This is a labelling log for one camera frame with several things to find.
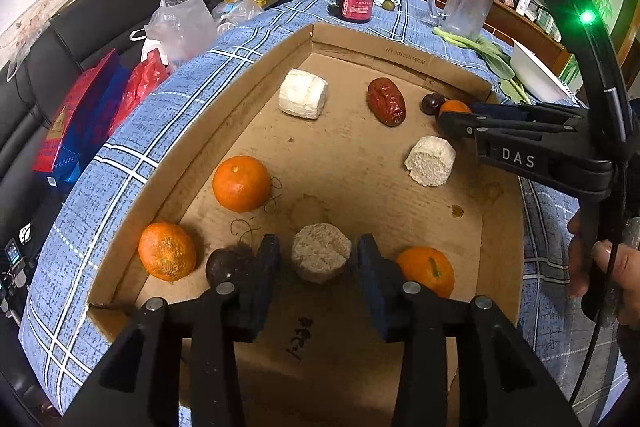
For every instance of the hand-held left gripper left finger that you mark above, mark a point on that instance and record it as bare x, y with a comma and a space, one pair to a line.
262, 287

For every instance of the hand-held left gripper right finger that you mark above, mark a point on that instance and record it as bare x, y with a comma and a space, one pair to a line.
372, 292

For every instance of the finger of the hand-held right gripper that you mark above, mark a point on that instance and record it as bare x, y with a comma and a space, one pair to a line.
525, 111
460, 124

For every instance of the orange mandarin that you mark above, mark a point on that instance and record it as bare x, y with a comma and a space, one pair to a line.
241, 183
454, 106
429, 268
166, 251

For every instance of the dark purple plum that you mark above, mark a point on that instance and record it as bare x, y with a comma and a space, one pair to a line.
430, 103
224, 263

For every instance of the white cylindrical chunk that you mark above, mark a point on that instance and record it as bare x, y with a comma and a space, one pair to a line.
430, 161
320, 253
302, 94

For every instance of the large red date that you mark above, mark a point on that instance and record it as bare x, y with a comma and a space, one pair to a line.
386, 102

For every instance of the brown cardboard box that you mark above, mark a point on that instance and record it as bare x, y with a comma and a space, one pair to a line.
350, 187

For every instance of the person's right hand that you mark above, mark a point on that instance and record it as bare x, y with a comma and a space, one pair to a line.
625, 269

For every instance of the green bok choy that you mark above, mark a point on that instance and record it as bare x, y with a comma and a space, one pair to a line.
515, 89
480, 52

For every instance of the white bowl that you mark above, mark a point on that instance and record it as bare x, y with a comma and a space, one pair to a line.
537, 72

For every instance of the green olive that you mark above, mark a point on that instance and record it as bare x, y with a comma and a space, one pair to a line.
387, 5

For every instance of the blue plaid tablecloth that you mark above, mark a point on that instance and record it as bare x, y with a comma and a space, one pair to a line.
150, 127

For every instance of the small clear plastic bag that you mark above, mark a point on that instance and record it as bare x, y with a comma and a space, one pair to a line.
237, 12

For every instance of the red and blue gift box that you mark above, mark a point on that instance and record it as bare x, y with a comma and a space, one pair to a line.
75, 122

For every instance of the small black screen device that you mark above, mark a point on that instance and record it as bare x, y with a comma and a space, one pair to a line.
12, 254

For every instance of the large clear plastic bag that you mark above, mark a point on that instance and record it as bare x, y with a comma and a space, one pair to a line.
180, 27

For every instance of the black sofa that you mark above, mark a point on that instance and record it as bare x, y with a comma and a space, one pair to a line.
100, 22

